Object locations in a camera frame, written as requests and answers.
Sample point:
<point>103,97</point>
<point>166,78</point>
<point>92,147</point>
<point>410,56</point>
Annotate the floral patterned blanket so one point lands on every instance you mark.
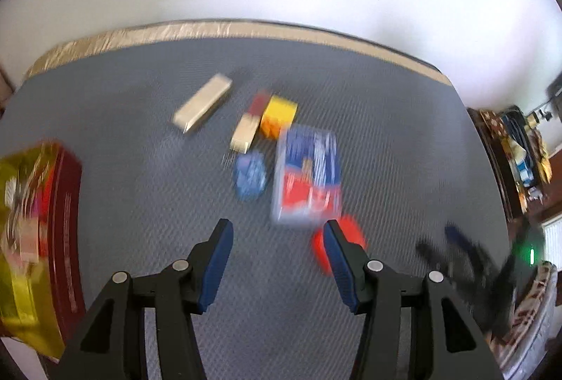
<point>529,318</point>

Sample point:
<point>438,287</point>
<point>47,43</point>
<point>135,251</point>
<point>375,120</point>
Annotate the red and beige block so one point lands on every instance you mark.
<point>246,129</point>

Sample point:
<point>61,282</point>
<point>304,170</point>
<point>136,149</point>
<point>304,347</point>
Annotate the beige tablecloth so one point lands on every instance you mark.
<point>175,30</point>

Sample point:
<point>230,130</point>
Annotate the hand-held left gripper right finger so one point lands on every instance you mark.
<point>340,261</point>

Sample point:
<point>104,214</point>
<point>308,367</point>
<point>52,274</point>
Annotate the red tin box gold inside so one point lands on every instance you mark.
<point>66,230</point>

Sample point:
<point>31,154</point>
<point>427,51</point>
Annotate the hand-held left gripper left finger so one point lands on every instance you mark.
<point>219,261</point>

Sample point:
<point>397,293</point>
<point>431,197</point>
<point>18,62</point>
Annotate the beige rectangular bar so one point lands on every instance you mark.
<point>202,105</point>

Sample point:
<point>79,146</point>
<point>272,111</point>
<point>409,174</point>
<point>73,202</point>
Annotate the cluttered side cabinet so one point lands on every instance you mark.
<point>518,156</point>

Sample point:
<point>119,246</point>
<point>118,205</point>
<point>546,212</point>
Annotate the grey mesh table mat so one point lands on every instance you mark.
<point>131,186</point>

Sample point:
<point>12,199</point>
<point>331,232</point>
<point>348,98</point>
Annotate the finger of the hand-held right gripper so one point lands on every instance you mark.
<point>434,257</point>
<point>459,237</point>

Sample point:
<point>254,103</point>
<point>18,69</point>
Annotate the yellow red striped block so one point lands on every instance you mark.
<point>279,116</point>

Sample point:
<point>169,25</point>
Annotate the blue red clear plastic box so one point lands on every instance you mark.
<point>307,178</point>

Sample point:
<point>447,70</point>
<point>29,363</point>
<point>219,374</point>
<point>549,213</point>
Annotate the white slatted panel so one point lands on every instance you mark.
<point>552,237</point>

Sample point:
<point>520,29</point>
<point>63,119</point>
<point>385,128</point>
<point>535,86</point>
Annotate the red round object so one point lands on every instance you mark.
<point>354,230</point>

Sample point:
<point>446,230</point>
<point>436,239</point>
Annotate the blue round cap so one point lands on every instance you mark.
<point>250,178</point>

